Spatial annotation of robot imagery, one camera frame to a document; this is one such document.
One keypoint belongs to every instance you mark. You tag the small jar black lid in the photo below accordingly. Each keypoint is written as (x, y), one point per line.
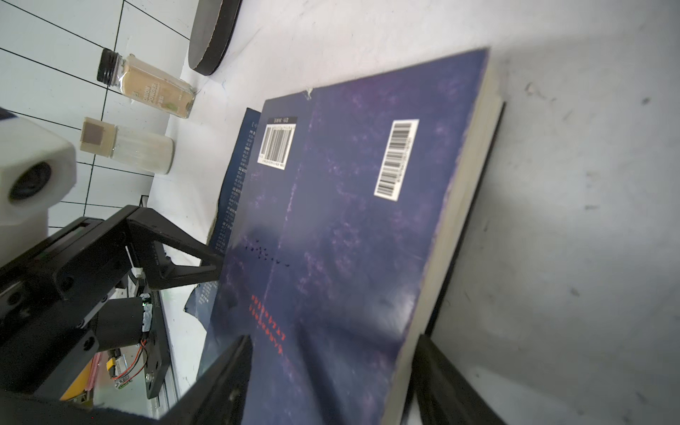
(145, 84)

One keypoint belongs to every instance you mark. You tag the aluminium mounting rail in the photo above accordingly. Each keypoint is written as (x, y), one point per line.
(159, 376)

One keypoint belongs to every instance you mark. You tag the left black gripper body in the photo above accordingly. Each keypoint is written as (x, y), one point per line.
(48, 297)

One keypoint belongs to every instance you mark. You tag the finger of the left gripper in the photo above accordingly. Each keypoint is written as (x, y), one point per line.
(169, 256)

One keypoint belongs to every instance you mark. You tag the white jar white lid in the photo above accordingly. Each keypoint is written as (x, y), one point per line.
(145, 150)

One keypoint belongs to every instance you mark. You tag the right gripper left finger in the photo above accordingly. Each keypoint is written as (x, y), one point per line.
(219, 396)

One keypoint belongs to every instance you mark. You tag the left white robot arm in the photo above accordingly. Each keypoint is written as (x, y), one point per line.
(120, 322)

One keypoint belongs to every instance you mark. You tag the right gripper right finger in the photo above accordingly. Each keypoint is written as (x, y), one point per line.
(443, 394)

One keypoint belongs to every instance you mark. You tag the metal scroll glass rack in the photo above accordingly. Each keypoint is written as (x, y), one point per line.
(213, 27)

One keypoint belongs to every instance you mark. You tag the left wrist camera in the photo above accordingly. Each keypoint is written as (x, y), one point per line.
(38, 169)

